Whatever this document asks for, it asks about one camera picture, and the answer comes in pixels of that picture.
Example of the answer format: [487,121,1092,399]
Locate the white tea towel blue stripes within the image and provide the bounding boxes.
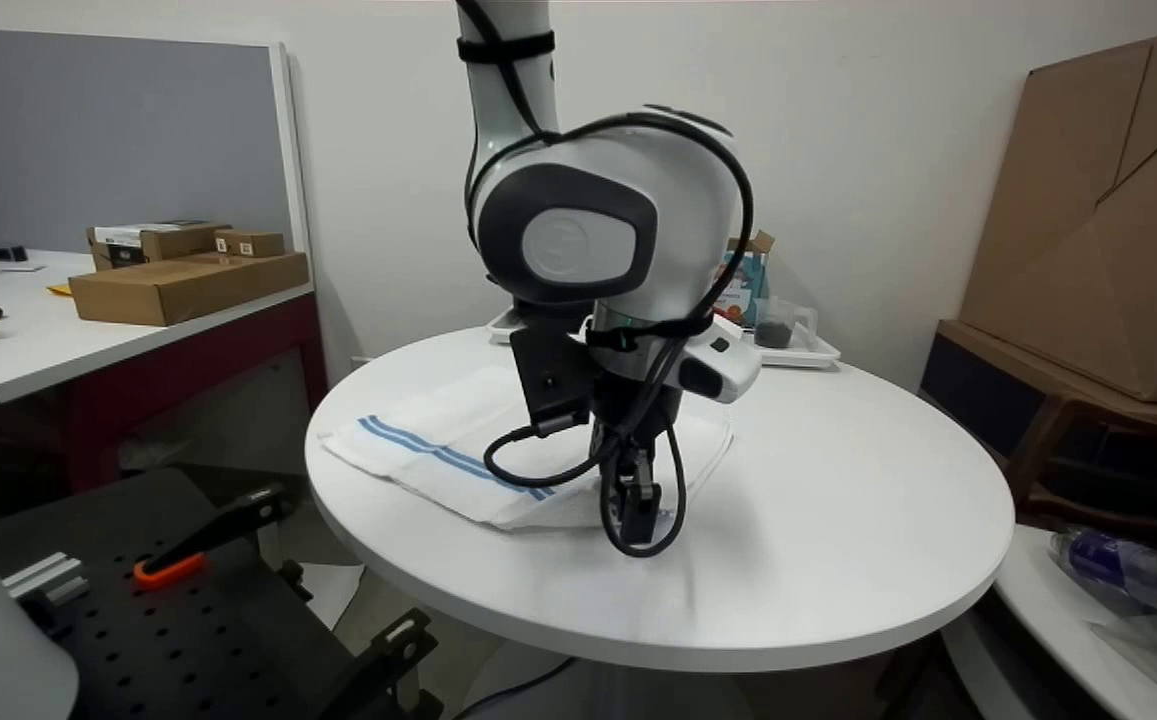
[321,364,735,531]

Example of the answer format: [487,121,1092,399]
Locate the clear measuring cup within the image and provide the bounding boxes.
[753,296,820,351]

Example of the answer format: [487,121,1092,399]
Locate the blue and orange carton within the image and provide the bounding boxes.
[716,230,777,332]

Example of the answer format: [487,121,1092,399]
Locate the white tray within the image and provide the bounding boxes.
[486,305,842,370]

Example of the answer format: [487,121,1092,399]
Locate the wooden stool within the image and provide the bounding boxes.
[920,319,1157,548]

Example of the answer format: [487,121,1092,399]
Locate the small cardboard box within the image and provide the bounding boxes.
[214,230,287,259]

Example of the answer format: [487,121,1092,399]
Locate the white round side table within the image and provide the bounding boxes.
[941,524,1157,720]

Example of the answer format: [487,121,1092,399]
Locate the black and orange clamp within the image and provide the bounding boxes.
[132,484,296,591]

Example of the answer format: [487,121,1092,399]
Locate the large folded cardboard box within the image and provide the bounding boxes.
[958,22,1157,407]

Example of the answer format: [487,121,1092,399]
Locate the large flat cardboard box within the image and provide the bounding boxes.
[68,250,311,328]

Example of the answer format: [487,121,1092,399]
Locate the clear plastic bottle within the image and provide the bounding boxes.
[1048,527,1157,643]

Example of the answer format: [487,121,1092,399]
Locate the cardboard box with label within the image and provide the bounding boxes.
[86,220,235,272]

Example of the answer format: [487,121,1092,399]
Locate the grey partition panel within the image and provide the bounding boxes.
[0,28,312,293]

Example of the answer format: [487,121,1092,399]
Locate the aluminium profile piece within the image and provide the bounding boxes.
[2,551,91,608]

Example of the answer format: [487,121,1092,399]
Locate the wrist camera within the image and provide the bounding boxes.
[508,308,601,438]

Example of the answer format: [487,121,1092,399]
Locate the black cable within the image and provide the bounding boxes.
[452,655,579,720]

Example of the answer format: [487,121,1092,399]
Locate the white desk with red frame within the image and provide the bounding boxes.
[0,248,330,493]

